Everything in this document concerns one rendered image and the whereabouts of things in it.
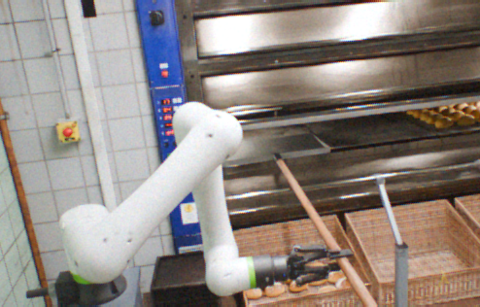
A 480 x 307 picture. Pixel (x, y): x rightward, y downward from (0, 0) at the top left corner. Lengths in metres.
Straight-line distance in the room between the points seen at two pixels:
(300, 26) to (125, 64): 0.80
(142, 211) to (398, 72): 1.62
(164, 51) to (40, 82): 0.56
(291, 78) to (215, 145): 1.18
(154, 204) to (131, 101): 1.15
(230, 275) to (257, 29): 1.23
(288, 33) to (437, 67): 0.77
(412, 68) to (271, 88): 0.70
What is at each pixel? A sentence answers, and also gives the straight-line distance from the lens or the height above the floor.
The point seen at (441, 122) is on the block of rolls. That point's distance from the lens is 2.80.
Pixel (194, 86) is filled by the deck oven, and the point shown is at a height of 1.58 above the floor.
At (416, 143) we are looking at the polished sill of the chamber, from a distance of 2.58.
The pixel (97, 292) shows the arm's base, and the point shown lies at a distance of 1.39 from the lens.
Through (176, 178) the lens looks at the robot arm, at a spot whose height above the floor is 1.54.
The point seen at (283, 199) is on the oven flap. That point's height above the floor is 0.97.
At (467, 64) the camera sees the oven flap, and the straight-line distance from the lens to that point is 2.62.
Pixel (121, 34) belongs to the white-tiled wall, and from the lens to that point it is 2.23.
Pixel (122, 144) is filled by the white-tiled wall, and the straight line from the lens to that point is 2.31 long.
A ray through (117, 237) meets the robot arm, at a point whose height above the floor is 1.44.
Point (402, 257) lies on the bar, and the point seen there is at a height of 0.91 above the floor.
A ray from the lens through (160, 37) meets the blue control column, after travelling 2.19.
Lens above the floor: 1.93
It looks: 18 degrees down
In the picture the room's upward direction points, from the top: 6 degrees counter-clockwise
